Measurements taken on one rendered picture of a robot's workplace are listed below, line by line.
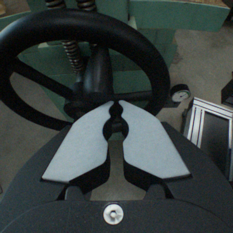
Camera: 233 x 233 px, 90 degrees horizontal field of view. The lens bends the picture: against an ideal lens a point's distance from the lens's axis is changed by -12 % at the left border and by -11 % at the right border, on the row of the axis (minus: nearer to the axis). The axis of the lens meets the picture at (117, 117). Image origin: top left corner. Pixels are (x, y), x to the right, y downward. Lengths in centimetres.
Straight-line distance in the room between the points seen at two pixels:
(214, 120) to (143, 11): 90
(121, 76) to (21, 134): 112
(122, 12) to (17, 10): 26
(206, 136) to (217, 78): 90
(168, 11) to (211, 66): 155
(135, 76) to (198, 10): 23
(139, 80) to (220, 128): 77
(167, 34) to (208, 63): 153
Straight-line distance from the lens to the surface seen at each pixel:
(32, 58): 44
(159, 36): 37
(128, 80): 45
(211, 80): 168
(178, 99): 47
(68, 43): 24
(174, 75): 57
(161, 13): 34
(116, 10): 22
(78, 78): 25
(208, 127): 103
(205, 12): 37
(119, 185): 100
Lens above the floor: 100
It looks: 63 degrees down
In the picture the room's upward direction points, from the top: 4 degrees counter-clockwise
